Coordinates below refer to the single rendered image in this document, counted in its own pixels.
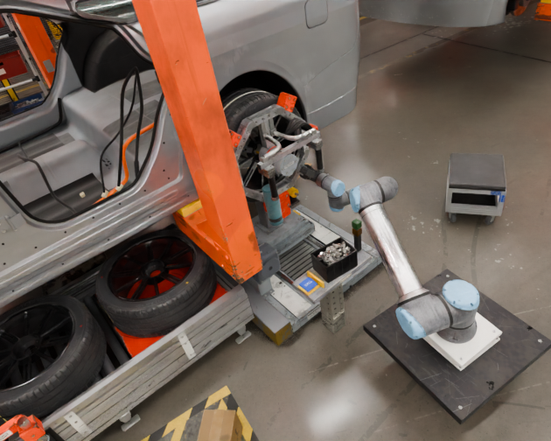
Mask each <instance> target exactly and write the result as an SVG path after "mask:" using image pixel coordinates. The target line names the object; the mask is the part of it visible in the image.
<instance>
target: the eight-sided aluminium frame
mask: <svg viewBox="0 0 551 441"><path fill-rule="evenodd" d="M278 115H280V116H282V117H284V118H286V119H287V120H289V121H291V120H292V119H294V118H298V119H302V118H300V117H298V116H297V115H294V114H293V113H291V112H289V111H288V110H284V108H283V107H281V106H278V105H276V104H273V105H270V106H269V107H267V108H265V109H263V110H261V111H259V112H257V113H255V114H253V115H251V116H249V117H246V118H245V119H243V120H242V121H241V124H240V127H239V128H238V130H237V134H239V135H241V136H242V138H241V140H240V142H239V144H238V147H237V148H235V147H233V148H234V155H235V158H236V162H237V165H238V168H239V172H240V175H241V170H240V167H239V163H238V159H239V157H240V155H241V152H242V150H243V148H244V146H245V144H246V141H247V140H248V137H249V135H250V132H251V130H252V128H254V127H256V126H258V125H259V124H261V123H263V122H266V121H267V120H268V119H270V118H272V117H275V116H278ZM302 120H303V121H304V119H302ZM304 132H305V130H303V129H301V128H299V129H298V130H296V136H298V135H300V134H303V133H304ZM309 154H310V150H309V147H308V146H306V145H304V146H303V147H301V148H299V149H298V153H297V154H296V158H297V167H296V169H295V171H294V172H293V173H292V174H291V175H289V176H286V178H285V179H283V180H282V181H280V182H278V183H277V184H276V186H277V191H278V194H281V193H283V192H285V191H287V190H288V189H290V188H291V187H292V186H294V184H295V183H296V180H297V178H298V176H299V174H300V172H299V171H300V169H301V167H302V166H303V165H304V163H305V161H306V159H307V158H308V156H309ZM241 182H242V185H243V189H244V193H245V196H247V197H249V198H252V199H255V200H259V201H262V202H264V198H263V192H257V191H255V190H252V189H249V188H246V187H244V184H243V180H242V176H241Z"/></svg>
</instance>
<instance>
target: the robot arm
mask: <svg viewBox="0 0 551 441"><path fill-rule="evenodd" d="M311 167H312V166H310V165H308V164H305V165H303V166H302V167H301V169H300V171H299V172H300V174H299V175H300V177H301V178H303V179H308V180H311V181H313V182H316V184H317V186H319V187H321V188H323V189H324V190H326V191H327V195H328V200H329V206H330V209H331V210H332V211H334V212H340V211H342V210H343V209H344V208H345V206H347V205H350V204H351V206H352V210H353V211H354V212H355V213H357V212H359V215H360V216H361V218H362V220H363V221H364V223H365V225H366V229H367V231H368V233H369V234H370V236H371V238H372V240H373V243H374V246H375V247H376V249H377V251H378V253H379V255H380V258H381V261H382V262H383V264H384V266H385V268H386V270H387V273H388V275H389V277H390V279H391V281H392V283H393V285H394V287H395V290H396V292H397V294H398V296H399V300H398V302H397V304H398V306H399V308H397V309H396V317H397V319H398V321H399V323H400V325H401V328H402V329H403V331H404V332H405V333H406V334H407V335H408V336H409V337H410V338H412V339H414V340H417V339H420V338H424V337H426V336H428V335H430V334H432V333H437V334H438V335H439V336H440V337H441V338H442V339H444V340H446V341H448V342H450V343H455V344H463V343H466V342H468V341H470V340H472V339H473V338H474V336H475V335H476V332H477V329H478V324H477V321H476V319H475V317H476V313H477V310H478V305H479V294H478V291H477V289H476V288H475V287H474V286H473V285H472V284H470V283H468V282H466V281H464V280H452V281H449V282H447V283H446V284H445V285H444V286H443V290H442V291H440V292H438V293H436V294H434V295H431V294H430V292H429V290H426V289H424V288H423V287H422V285H421V283H420V281H419V279H418V277H417V275H416V273H415V271H414V269H413V267H412V265H411V263H410V261H409V259H408V257H407V255H406V253H405V251H404V249H403V247H402V245H401V243H400V241H399V239H398V237H397V235H396V233H395V231H394V228H393V226H392V224H391V222H390V220H389V219H388V217H387V214H386V212H385V210H384V208H383V206H382V204H381V203H384V202H386V201H389V200H391V199H392V198H393V197H394V196H395V195H396V194H397V193H398V184H397V182H396V181H395V179H393V178H391V177H382V178H378V179H376V180H374V181H371V182H368V183H366V184H364V185H357V186H355V187H353V188H351V189H348V190H345V184H344V183H343V182H342V181H340V180H338V179H336V178H334V177H332V176H330V175H329V173H327V174H326V173H321V172H317V171H316V170H314V169H313V168H311Z"/></svg>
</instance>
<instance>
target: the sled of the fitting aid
mask: <svg viewBox="0 0 551 441"><path fill-rule="evenodd" d="M290 210H292V209H290ZM292 211H293V212H295V213H296V214H299V215H300V216H302V215H301V214H300V213H299V212H297V211H296V210H292ZM302 217H303V216H302ZM303 218H305V217H303ZM305 222H306V223H305V224H304V225H302V226H301V227H300V228H298V229H297V230H296V231H294V232H293V233H291V234H289V235H288V236H286V237H285V238H283V239H282V240H280V241H279V242H278V243H276V244H275V245H273V246H272V247H274V248H276V250H277V252H278V255H279V256H280V255H281V254H283V253H284V252H286V251H287V250H289V249H290V248H292V247H293V246H295V245H296V244H298V243H299V242H300V241H301V240H303V239H304V238H306V237H307V236H309V235H311V234H312V233H313V232H315V225H314V223H313V222H312V221H310V220H308V219H306V218H305Z"/></svg>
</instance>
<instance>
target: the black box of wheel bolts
mask: <svg viewBox="0 0 551 441"><path fill-rule="evenodd" d="M357 252H358V250H357V249H356V248H354V247H353V246H352V245H351V244H350V243H348V242H347V241H346V240H344V239H343V238H342V237H341V236H340V237H339V238H338V239H336V240H334V241H331V242H330V243H328V244H326V245H324V246H323V247H322V248H319V249H317V250H315V251H314V252H312V253H310V255H311V260H312V266H313V269H314V270H315V271H316V272H317V273H318V274H319V275H320V276H321V277H322V278H323V279H324V280H325V281H326V282H327V283H329V282H331V281H333V280H334V279H336V278H338V277H340V276H342V275H344V274H345V273H346V272H348V271H349V270H352V269H353V268H355V267H357V266H358V257H357Z"/></svg>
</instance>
